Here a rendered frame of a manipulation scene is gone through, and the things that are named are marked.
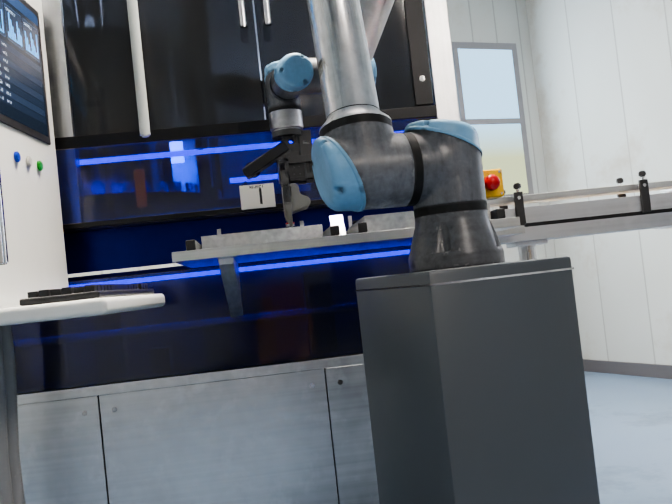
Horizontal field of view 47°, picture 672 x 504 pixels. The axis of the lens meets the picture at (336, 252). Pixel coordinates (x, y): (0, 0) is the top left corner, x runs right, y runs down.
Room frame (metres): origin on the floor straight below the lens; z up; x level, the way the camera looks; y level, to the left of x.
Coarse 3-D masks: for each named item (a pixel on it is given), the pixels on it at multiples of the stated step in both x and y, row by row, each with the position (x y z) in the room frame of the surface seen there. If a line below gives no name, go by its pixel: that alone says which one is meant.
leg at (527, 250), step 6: (534, 240) 2.12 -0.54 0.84; (540, 240) 2.12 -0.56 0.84; (546, 240) 2.12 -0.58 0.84; (510, 246) 2.17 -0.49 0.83; (516, 246) 2.12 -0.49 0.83; (522, 246) 2.15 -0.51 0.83; (528, 246) 2.14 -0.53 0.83; (534, 246) 2.14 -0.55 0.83; (522, 252) 2.15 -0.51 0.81; (528, 252) 2.14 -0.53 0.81; (534, 252) 2.14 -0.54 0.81; (522, 258) 2.15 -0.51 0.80; (528, 258) 2.14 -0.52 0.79; (534, 258) 2.14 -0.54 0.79
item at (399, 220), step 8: (488, 208) 1.60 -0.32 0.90; (368, 216) 1.57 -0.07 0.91; (376, 216) 1.57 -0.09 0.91; (384, 216) 1.58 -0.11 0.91; (392, 216) 1.58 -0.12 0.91; (400, 216) 1.58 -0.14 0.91; (408, 216) 1.58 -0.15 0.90; (368, 224) 1.57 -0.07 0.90; (376, 224) 1.57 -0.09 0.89; (384, 224) 1.58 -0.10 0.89; (392, 224) 1.58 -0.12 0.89; (400, 224) 1.58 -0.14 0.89; (408, 224) 1.58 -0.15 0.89
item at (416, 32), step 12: (408, 0) 1.97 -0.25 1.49; (420, 0) 1.97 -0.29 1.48; (408, 12) 1.97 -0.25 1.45; (420, 12) 1.97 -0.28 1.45; (408, 24) 1.97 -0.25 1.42; (420, 24) 1.97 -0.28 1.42; (408, 36) 1.97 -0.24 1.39; (420, 36) 1.97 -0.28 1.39; (420, 48) 1.97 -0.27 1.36; (420, 60) 1.97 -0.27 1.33; (420, 72) 1.97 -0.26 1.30; (420, 84) 1.97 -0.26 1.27; (420, 96) 1.97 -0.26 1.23; (432, 96) 1.97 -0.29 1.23; (420, 120) 1.97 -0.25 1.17
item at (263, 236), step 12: (288, 228) 1.67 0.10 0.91; (300, 228) 1.67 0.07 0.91; (312, 228) 1.67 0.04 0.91; (204, 240) 1.65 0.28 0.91; (216, 240) 1.65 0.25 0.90; (228, 240) 1.66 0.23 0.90; (240, 240) 1.66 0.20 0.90; (252, 240) 1.66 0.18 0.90; (264, 240) 1.66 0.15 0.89; (276, 240) 1.67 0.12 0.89
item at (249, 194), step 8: (256, 184) 1.92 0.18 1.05; (264, 184) 1.92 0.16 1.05; (272, 184) 1.92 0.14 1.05; (240, 192) 1.92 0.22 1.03; (248, 192) 1.92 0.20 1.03; (256, 192) 1.92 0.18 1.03; (264, 192) 1.92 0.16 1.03; (272, 192) 1.92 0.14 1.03; (248, 200) 1.92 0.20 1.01; (256, 200) 1.92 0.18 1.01; (264, 200) 1.92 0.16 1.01; (272, 200) 1.92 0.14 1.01; (248, 208) 1.92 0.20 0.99; (256, 208) 1.92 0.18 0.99
